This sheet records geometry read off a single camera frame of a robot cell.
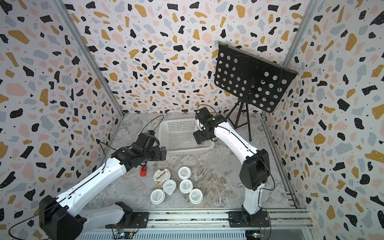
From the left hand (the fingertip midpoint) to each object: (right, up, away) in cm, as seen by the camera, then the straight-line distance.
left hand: (160, 151), depth 80 cm
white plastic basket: (+4, +7, +29) cm, 30 cm away
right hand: (+23, +7, +6) cm, 24 cm away
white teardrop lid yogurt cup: (+5, -19, 0) cm, 20 cm away
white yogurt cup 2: (+13, -13, +4) cm, 18 cm away
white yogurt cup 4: (+19, -22, -4) cm, 30 cm away
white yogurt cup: (-1, -22, -4) cm, 23 cm away
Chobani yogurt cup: (-1, -14, +4) cm, 15 cm away
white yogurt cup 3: (+14, -18, -1) cm, 23 cm away
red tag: (-13, -14, +11) cm, 22 cm away
